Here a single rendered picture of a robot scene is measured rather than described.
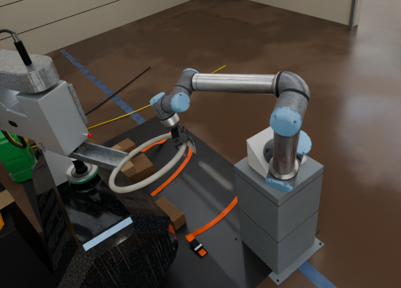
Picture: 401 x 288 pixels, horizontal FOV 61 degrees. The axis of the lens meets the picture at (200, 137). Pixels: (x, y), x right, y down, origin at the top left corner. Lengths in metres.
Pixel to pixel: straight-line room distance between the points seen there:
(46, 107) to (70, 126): 0.22
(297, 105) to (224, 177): 2.08
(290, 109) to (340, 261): 1.73
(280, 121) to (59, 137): 1.35
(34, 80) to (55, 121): 0.27
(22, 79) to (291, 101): 1.38
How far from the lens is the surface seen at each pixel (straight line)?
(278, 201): 2.03
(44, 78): 2.01
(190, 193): 3.23
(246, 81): 1.49
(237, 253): 2.80
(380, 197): 3.29
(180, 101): 1.61
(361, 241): 2.97
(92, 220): 2.22
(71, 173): 2.51
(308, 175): 2.16
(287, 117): 1.29
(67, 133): 2.20
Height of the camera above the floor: 2.39
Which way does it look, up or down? 39 degrees down
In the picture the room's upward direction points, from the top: 10 degrees counter-clockwise
